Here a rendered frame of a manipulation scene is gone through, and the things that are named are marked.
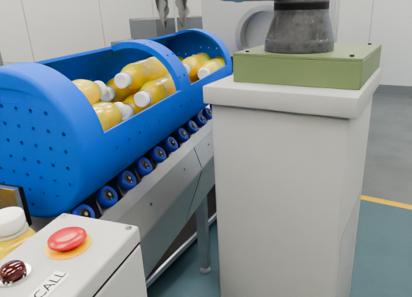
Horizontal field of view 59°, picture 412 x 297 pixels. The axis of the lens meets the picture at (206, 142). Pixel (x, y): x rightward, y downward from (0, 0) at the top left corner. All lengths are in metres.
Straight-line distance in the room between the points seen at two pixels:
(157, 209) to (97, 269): 0.56
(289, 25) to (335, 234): 0.44
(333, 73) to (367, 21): 4.90
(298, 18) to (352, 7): 4.87
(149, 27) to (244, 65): 3.81
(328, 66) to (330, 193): 0.25
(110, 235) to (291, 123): 0.46
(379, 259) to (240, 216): 1.43
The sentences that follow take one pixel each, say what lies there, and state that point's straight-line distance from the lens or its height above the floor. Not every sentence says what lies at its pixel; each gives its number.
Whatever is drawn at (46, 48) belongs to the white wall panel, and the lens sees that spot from 4.94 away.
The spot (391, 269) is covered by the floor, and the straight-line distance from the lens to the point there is 2.18.
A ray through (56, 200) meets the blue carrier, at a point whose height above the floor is 1.00.
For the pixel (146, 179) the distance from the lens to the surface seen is 0.88.
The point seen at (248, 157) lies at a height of 0.99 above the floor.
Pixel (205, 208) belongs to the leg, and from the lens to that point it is 1.79.
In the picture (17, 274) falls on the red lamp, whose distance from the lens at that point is 0.37.
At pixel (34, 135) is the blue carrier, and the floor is 1.12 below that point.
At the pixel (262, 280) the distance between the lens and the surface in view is 0.97.
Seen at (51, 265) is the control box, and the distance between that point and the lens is 0.37.
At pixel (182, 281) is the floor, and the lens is 1.99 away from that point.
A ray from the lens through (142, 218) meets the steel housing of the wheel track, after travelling 0.85.
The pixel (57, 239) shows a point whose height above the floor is 1.11.
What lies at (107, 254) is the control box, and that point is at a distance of 0.37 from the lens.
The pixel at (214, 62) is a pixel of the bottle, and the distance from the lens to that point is 1.26.
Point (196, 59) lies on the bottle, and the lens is 1.27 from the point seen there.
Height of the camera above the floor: 1.31
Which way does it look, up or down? 21 degrees down
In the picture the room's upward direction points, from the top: 3 degrees counter-clockwise
